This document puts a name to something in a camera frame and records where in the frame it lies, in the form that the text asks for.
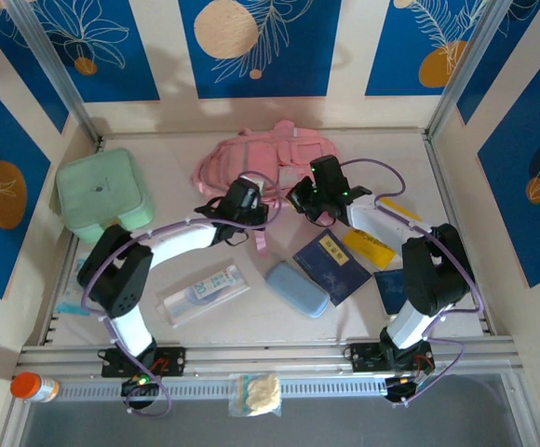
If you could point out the grey blue pencil case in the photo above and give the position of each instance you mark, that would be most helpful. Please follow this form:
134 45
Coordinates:
298 291

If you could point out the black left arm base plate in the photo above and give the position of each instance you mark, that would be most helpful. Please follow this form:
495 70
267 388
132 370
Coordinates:
172 363

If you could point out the pink backpack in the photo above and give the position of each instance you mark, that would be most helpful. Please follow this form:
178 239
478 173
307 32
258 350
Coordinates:
251 153

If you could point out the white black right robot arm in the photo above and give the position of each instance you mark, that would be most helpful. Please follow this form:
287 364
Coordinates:
437 274

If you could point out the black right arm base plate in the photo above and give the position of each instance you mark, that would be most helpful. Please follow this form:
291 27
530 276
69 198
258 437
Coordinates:
365 356

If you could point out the clear bag white contents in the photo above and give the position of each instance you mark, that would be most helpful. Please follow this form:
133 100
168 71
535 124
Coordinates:
258 393

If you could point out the mint green lunch bag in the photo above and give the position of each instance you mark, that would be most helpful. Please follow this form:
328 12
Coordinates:
98 186

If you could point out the aluminium front rail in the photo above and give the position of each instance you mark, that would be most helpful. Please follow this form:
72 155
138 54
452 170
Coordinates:
270 358

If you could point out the yellow ruler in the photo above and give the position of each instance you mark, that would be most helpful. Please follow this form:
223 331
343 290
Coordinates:
402 210

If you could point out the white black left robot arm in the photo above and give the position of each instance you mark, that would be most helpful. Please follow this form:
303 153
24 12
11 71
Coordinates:
179 239

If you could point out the orange capped pill bottle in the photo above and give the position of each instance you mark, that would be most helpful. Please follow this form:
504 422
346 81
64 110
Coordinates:
32 387

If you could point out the black controller board green light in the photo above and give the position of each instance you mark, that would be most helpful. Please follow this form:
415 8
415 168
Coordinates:
137 386

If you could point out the aluminium side rail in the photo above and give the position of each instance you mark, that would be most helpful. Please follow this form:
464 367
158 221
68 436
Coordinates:
437 163
52 328

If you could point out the dark blue book yellow label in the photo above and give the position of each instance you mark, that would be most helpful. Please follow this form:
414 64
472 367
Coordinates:
330 274

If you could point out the plain dark blue book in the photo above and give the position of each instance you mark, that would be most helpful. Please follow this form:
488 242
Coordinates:
391 288

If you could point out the blue white tissue packet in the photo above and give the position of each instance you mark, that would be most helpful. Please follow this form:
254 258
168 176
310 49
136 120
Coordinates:
72 293

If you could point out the aluminium corner post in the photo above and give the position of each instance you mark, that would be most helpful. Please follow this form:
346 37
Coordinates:
465 70
57 70

